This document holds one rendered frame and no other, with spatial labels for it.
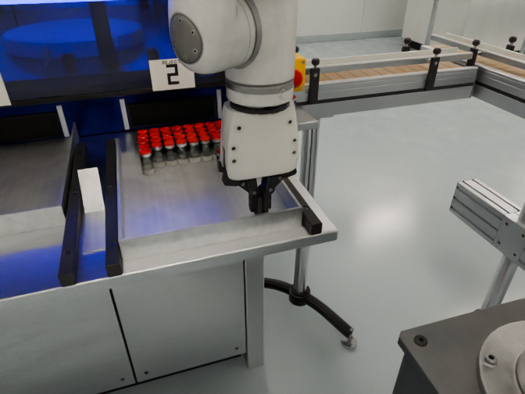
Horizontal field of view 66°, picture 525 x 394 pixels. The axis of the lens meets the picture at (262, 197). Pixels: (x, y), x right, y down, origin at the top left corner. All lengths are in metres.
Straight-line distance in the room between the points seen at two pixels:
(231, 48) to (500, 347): 0.43
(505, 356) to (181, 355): 1.01
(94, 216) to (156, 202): 0.10
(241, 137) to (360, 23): 5.92
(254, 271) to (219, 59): 0.84
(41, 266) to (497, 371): 0.56
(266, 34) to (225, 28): 0.06
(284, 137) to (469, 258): 1.68
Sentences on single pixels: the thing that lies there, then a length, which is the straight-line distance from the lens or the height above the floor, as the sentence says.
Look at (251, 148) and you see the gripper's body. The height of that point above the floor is 1.03.
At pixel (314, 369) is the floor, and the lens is 1.53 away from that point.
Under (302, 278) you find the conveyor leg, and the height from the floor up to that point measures 0.22.
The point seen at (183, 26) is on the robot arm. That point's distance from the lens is 0.42.
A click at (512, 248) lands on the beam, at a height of 0.47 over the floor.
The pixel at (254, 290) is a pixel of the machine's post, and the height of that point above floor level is 0.37.
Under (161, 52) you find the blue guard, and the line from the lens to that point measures 0.85.
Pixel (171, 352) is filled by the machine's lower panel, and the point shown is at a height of 0.19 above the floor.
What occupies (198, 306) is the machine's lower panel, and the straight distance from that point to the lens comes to 1.22.
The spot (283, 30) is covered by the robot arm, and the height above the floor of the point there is 1.17.
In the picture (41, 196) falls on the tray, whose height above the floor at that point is 0.88.
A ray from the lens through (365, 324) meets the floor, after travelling 1.68.
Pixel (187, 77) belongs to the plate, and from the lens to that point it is 0.87.
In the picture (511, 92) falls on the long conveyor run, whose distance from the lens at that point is 1.32.
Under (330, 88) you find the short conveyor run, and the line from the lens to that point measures 1.11.
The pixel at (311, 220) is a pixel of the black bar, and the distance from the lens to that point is 0.60.
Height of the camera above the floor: 1.25
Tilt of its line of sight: 33 degrees down
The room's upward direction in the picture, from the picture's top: straight up
